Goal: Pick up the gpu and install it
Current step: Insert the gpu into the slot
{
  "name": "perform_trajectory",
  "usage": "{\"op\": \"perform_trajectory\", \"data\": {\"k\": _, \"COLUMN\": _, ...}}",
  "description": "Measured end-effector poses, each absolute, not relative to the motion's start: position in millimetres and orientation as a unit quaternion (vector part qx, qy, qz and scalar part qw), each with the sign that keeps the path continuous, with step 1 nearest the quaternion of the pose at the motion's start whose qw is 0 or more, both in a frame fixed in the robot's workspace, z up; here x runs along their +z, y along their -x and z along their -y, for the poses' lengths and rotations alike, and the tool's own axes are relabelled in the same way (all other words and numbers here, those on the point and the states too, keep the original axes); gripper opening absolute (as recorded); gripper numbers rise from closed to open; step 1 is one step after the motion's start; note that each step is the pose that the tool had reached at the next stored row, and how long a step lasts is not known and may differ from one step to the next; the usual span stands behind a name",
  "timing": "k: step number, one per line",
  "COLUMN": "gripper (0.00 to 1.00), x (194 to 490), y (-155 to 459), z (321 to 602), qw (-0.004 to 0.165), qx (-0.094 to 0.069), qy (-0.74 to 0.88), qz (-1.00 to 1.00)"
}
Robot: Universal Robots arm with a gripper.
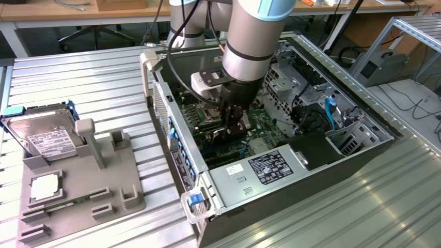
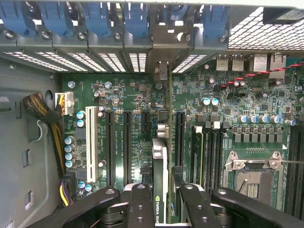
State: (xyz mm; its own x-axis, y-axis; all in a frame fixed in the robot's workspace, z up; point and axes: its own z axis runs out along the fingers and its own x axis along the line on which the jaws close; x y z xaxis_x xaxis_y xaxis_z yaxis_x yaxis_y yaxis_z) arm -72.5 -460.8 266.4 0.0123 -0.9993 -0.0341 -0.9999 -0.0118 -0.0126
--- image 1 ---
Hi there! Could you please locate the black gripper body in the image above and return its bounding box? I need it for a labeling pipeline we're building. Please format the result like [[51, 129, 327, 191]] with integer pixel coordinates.
[[220, 80, 266, 111]]

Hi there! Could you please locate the graphics card with metal bracket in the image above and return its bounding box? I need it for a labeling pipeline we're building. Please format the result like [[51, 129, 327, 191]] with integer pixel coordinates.
[[202, 123, 252, 147]]

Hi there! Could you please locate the CPU socket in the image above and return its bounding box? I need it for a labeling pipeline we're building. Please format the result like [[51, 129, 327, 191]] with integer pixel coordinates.
[[202, 103, 226, 122]]

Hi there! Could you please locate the green motherboard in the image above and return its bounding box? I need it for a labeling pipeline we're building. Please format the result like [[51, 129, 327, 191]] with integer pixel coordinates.
[[178, 87, 294, 168]]

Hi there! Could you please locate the silver chipset heat sink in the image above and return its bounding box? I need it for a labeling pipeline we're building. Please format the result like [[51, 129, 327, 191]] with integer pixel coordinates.
[[248, 139, 274, 153]]

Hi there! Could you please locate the perforated metal drive cage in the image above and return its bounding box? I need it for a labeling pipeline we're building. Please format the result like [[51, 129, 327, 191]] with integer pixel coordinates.
[[262, 41, 328, 135]]

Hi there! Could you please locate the grey power supply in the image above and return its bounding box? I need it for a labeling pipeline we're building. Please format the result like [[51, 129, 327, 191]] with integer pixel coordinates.
[[208, 143, 311, 210]]

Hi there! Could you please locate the metal disk bay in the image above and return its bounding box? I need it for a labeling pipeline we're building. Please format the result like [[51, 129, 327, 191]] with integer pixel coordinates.
[[326, 121, 393, 156]]

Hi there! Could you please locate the open dark PC case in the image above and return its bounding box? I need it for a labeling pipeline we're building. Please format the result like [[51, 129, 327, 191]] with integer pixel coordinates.
[[139, 30, 404, 247]]

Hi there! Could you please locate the black slanted pole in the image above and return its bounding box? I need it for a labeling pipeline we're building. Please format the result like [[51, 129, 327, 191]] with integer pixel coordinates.
[[324, 0, 366, 51]]

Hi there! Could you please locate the black office chair base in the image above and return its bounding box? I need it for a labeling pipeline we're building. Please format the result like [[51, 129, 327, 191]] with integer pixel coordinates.
[[56, 24, 135, 51]]

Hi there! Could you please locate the brown cardboard box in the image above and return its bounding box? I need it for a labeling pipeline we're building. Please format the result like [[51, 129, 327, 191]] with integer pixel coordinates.
[[95, 0, 148, 12]]

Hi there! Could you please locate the grey parts rack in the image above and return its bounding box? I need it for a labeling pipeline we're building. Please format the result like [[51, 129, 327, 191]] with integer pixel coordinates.
[[16, 117, 148, 246]]

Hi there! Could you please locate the long wooden desk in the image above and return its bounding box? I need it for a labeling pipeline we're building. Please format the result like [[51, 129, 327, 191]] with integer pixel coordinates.
[[290, 0, 435, 50]]

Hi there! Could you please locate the hard disk with blue carrier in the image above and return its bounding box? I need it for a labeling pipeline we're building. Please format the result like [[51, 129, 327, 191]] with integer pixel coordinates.
[[0, 100, 87, 163]]

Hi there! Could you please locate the green RAM stick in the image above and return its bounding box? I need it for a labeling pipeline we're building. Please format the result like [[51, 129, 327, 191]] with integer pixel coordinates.
[[44, 196, 94, 214]]

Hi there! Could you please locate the silver CPU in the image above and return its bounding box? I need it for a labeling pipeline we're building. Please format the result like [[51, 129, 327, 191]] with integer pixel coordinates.
[[30, 177, 59, 201]]

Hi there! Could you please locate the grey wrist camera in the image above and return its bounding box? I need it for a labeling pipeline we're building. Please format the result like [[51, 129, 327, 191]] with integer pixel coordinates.
[[191, 69, 235, 100]]

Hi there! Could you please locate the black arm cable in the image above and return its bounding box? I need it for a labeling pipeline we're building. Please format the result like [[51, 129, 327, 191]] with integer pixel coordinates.
[[167, 0, 226, 105]]

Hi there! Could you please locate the blue SATA wire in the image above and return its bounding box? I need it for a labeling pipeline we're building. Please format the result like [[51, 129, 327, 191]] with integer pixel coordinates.
[[324, 95, 340, 132]]

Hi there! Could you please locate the cable with silver plug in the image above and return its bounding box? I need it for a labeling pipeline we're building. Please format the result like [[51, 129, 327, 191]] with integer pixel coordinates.
[[143, 0, 163, 49]]

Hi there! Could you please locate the coiled black cable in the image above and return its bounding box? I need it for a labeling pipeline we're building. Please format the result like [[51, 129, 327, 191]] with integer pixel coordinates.
[[339, 46, 359, 65]]

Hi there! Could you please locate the grey machine with handle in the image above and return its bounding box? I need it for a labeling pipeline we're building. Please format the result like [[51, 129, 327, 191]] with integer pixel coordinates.
[[350, 50, 411, 87]]

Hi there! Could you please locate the aluminium slat table frame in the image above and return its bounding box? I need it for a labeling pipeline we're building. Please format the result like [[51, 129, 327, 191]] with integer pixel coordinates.
[[350, 14, 441, 86]]

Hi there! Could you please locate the grey network cable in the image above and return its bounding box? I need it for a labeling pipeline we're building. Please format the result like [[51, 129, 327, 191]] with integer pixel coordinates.
[[54, 0, 92, 11]]

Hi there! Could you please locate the wooden desk with white frame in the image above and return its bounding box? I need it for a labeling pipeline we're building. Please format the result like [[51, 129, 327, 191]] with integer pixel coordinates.
[[0, 0, 174, 59]]

